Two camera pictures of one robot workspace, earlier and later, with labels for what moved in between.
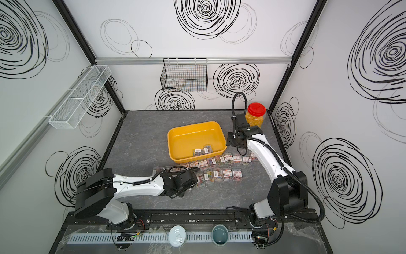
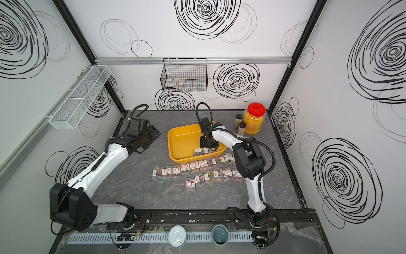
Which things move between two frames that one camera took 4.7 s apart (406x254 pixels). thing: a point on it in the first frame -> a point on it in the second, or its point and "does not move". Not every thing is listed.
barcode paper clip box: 200,180 does not move
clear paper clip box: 194,164 does not move
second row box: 237,174 does not move
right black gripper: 229,140 -> 202,144
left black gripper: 182,194 -> 155,133
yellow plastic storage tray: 182,142 does not move
